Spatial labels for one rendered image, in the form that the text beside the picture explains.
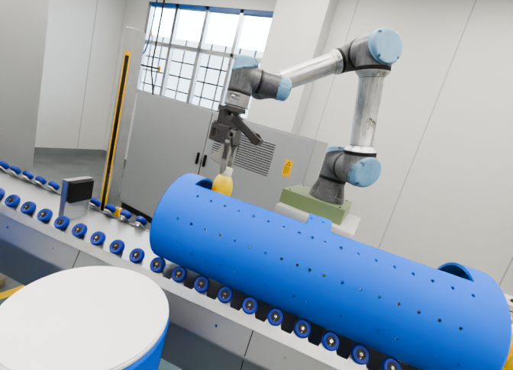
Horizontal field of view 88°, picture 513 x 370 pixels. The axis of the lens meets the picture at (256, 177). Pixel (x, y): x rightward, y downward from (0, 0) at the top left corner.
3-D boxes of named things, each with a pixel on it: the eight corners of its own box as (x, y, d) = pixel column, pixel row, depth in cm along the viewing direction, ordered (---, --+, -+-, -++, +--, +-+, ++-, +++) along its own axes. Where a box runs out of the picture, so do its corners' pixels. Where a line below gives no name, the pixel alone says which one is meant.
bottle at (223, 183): (227, 226, 90) (240, 175, 86) (207, 226, 86) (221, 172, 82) (219, 218, 96) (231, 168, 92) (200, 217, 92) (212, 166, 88)
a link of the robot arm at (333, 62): (353, 39, 107) (243, 77, 99) (372, 32, 97) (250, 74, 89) (359, 69, 111) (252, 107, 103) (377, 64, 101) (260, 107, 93)
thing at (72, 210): (82, 212, 105) (88, 175, 102) (90, 216, 104) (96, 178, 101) (57, 220, 95) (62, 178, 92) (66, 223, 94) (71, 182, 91)
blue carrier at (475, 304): (187, 241, 103) (206, 171, 100) (428, 339, 84) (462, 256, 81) (137, 268, 75) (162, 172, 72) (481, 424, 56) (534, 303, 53)
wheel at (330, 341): (323, 327, 70) (324, 327, 69) (340, 335, 69) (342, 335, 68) (319, 345, 68) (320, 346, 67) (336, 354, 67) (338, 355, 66)
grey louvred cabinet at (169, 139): (150, 201, 378) (170, 99, 351) (287, 269, 294) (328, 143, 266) (116, 207, 330) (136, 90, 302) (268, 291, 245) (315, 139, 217)
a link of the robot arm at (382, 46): (356, 180, 111) (377, 37, 98) (381, 190, 97) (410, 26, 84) (330, 180, 108) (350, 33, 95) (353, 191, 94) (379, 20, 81)
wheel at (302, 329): (296, 316, 72) (297, 315, 70) (312, 323, 71) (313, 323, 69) (291, 333, 70) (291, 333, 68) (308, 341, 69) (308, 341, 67)
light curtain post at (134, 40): (85, 335, 156) (136, 31, 123) (93, 339, 155) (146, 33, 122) (75, 342, 150) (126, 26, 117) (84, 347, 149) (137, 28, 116)
